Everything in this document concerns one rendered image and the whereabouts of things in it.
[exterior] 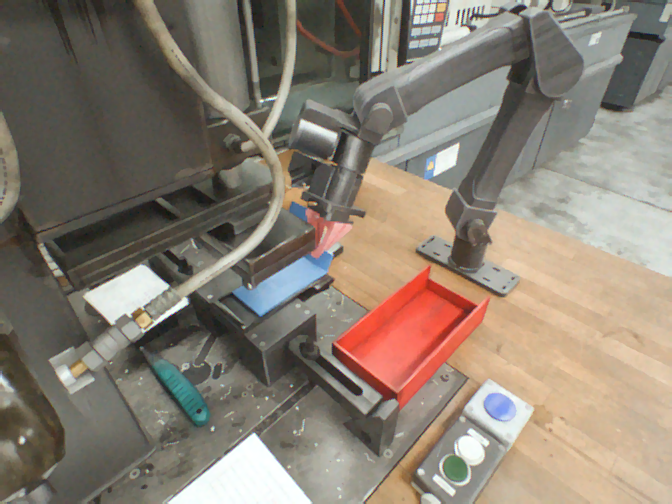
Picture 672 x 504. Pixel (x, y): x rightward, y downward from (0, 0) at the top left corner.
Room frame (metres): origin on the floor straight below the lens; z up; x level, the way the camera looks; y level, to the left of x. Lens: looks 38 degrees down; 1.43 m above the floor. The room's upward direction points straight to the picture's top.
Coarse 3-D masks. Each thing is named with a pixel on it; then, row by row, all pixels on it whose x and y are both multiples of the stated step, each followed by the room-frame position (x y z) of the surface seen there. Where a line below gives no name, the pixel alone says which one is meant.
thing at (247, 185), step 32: (192, 192) 0.45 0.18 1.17; (224, 192) 0.43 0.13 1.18; (256, 192) 0.43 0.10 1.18; (96, 224) 0.37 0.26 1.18; (128, 224) 0.38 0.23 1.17; (160, 224) 0.38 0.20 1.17; (192, 224) 0.37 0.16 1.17; (224, 224) 0.41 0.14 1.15; (256, 224) 0.42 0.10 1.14; (288, 224) 0.42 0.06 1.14; (64, 256) 0.30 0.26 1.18; (96, 256) 0.30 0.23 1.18; (128, 256) 0.32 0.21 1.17; (256, 256) 0.36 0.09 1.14; (288, 256) 0.38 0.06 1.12
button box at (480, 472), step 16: (448, 432) 0.26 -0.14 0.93; (464, 432) 0.26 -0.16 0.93; (480, 432) 0.26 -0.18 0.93; (432, 448) 0.24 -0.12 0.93; (448, 448) 0.24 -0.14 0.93; (496, 448) 0.24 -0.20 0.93; (432, 464) 0.22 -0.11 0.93; (480, 464) 0.22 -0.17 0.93; (496, 464) 0.22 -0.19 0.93; (416, 480) 0.21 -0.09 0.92; (432, 480) 0.21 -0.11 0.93; (448, 480) 0.21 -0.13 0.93; (480, 480) 0.21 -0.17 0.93; (432, 496) 0.19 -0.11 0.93; (448, 496) 0.19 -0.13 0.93; (464, 496) 0.19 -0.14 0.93
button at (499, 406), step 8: (496, 392) 0.32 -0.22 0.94; (488, 400) 0.30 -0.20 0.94; (496, 400) 0.30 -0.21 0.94; (504, 400) 0.30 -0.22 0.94; (488, 408) 0.29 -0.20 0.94; (496, 408) 0.29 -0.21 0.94; (504, 408) 0.29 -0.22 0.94; (512, 408) 0.29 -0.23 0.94; (496, 416) 0.28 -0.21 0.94; (504, 416) 0.28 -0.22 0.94; (512, 416) 0.28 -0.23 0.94
